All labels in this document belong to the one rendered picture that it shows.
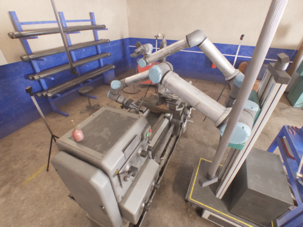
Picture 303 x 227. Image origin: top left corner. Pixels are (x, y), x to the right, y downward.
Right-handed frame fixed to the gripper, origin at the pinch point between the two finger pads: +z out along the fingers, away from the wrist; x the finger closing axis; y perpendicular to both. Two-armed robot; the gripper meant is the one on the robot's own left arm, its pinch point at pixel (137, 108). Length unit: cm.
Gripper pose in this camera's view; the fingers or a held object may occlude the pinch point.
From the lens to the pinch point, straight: 148.4
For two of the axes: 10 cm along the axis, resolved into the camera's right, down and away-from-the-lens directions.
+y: 3.4, -6.8, -6.5
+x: 3.4, -5.6, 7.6
